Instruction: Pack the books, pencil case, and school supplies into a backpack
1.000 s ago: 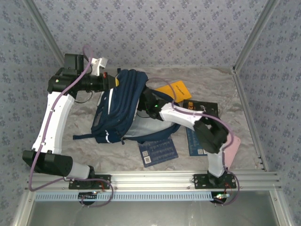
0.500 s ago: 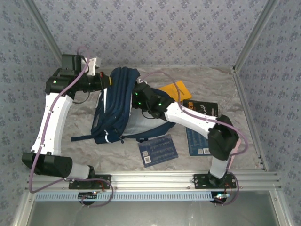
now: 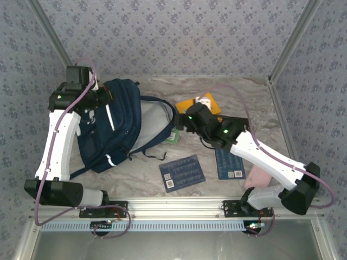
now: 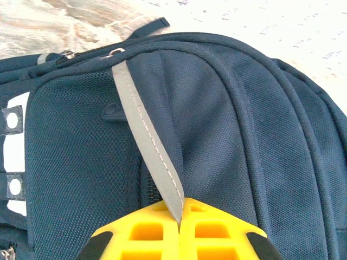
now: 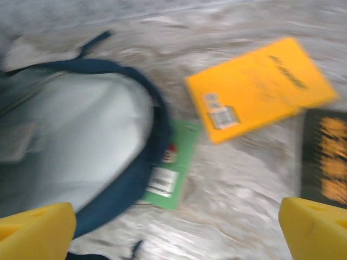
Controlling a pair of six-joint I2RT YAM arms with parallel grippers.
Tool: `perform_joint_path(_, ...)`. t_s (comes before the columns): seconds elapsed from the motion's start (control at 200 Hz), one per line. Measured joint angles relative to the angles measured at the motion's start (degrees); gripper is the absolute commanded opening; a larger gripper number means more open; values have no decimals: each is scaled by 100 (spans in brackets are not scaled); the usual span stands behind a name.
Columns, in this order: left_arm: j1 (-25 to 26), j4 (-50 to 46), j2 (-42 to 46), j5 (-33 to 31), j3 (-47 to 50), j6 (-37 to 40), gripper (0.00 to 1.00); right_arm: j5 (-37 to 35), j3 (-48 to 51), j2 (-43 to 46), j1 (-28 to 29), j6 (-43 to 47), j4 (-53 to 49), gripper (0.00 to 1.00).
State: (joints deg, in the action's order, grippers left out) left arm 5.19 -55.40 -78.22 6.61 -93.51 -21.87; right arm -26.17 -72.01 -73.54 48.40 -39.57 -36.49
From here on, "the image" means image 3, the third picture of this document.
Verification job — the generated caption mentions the pale blue slotted cable duct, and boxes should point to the pale blue slotted cable duct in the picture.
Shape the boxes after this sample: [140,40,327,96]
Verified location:
[40,219,250,232]

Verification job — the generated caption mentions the black book orange title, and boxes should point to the black book orange title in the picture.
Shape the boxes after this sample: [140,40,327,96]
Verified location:
[213,115,250,131]

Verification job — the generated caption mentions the aluminium frame post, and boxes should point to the aluminium frame post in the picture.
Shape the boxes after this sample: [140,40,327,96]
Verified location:
[267,0,325,83]
[27,0,82,85]

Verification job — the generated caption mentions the navy blue backpack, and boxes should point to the navy blue backpack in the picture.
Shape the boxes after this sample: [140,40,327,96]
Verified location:
[69,78,177,179]

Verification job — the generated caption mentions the aluminium mounting rail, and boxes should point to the aluminium mounting rail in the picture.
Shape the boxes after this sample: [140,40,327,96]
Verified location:
[28,197,325,220]

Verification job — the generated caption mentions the grey metal panel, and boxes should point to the grey metal panel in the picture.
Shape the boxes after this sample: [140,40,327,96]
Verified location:
[13,218,339,260]

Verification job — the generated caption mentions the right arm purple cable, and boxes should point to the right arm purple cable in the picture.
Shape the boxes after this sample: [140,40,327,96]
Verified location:
[199,83,337,238]

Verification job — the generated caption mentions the aluminium table edge rail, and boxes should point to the aluminium table edge rail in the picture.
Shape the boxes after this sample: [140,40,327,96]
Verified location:
[267,78,310,198]

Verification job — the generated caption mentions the blue book with codes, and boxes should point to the blue book with codes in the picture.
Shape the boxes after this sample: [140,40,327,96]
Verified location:
[214,148,247,180]
[159,154,206,193]

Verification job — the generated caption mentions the small black circuit board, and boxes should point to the small black circuit board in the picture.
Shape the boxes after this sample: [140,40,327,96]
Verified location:
[91,220,113,231]
[245,222,266,234]

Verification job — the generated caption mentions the green notebook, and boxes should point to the green notebook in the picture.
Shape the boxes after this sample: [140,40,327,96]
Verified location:
[164,128,181,144]

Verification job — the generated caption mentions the yellow book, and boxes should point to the yellow book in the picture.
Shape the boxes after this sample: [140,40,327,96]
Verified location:
[175,92,222,116]

